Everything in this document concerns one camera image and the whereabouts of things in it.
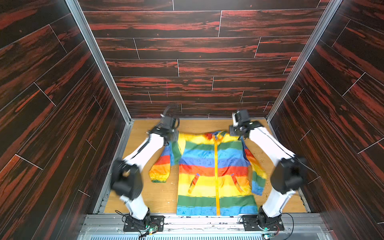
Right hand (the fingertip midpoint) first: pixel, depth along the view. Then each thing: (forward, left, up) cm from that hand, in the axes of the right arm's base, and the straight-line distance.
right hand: (237, 129), depth 92 cm
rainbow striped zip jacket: (-26, +12, -12) cm, 31 cm away
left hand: (-5, +39, -1) cm, 40 cm away
